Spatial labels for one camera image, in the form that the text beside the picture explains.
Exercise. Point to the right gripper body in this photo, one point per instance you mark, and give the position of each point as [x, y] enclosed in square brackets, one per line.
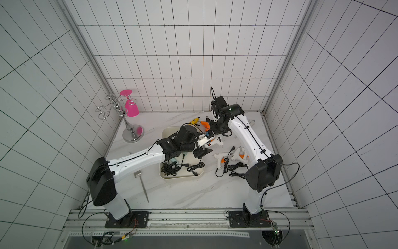
[214, 123]

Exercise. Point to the metal fork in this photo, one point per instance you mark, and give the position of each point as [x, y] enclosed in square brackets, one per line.
[138, 174]

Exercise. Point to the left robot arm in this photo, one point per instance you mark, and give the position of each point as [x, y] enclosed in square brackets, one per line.
[105, 174]

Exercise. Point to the cream storage tray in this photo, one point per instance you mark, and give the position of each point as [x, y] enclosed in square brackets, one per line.
[186, 158]

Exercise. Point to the chrome cup rack stand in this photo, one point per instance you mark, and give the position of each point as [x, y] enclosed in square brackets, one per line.
[132, 132]

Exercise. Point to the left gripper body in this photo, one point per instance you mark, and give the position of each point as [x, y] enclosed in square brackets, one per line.
[199, 152]

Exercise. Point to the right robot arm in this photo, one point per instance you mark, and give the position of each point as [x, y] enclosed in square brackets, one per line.
[264, 167]

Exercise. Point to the yellow glue gun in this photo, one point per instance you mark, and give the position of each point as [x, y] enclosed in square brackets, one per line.
[195, 122]

